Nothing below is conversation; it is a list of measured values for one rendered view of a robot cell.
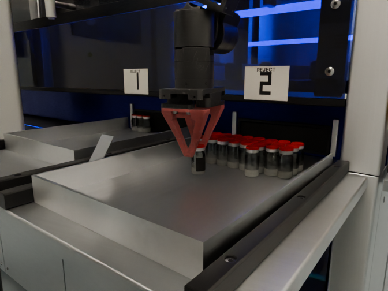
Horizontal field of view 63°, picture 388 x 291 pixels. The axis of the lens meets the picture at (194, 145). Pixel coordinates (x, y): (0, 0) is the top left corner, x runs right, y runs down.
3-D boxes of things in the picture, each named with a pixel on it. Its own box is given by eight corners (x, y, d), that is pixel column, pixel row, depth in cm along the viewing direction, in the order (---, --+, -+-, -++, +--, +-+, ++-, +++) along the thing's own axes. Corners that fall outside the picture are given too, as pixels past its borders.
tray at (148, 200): (199, 151, 66) (199, 134, 65) (331, 175, 50) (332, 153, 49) (34, 202, 39) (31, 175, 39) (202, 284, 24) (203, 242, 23)
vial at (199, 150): (197, 170, 52) (196, 144, 51) (208, 172, 51) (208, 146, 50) (188, 173, 50) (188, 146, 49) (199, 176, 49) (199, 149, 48)
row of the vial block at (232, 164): (200, 158, 59) (200, 134, 58) (294, 176, 49) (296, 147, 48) (193, 160, 58) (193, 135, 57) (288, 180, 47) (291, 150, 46)
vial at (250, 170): (248, 172, 51) (249, 144, 50) (261, 175, 50) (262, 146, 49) (241, 175, 49) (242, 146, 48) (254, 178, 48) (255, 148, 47)
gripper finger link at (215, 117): (224, 149, 51) (225, 90, 49) (208, 160, 45) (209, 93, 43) (186, 145, 54) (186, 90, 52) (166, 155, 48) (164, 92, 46)
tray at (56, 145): (127, 129, 94) (127, 116, 93) (198, 138, 79) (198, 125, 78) (5, 149, 68) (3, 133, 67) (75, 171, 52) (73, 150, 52)
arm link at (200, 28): (165, 3, 43) (202, -3, 40) (190, 11, 49) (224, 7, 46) (166, 55, 45) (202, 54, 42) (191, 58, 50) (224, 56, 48)
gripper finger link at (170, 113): (221, 151, 50) (222, 91, 48) (204, 163, 44) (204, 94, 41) (182, 148, 53) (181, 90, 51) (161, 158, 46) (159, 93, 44)
